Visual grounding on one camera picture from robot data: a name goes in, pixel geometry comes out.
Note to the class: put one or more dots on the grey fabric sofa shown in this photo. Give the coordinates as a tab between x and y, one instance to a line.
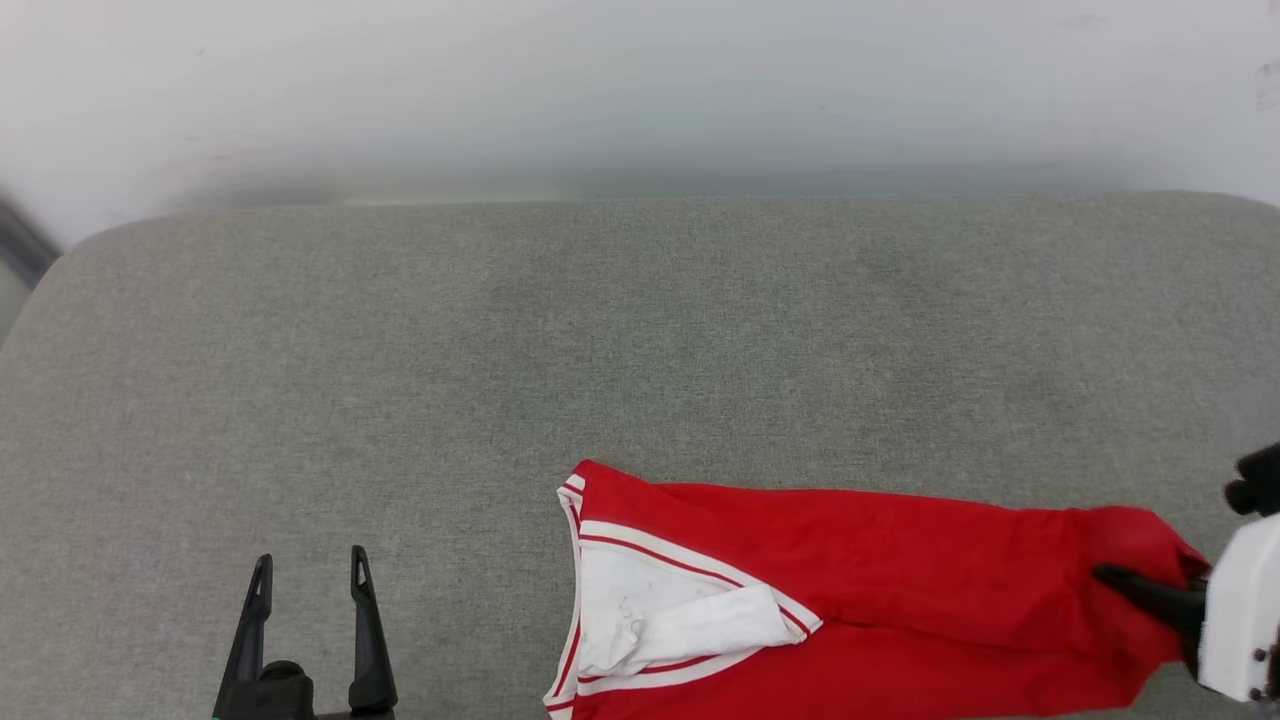
600	350

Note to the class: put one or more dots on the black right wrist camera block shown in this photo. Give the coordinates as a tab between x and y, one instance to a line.
1258	480

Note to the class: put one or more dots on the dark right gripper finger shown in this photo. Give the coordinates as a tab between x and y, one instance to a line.
1150	595

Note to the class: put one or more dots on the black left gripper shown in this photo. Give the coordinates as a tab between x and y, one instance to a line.
285	695

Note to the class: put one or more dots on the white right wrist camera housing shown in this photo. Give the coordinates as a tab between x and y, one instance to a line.
1240	610

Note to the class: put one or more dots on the red and white basketball jersey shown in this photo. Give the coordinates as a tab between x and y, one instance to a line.
900	580

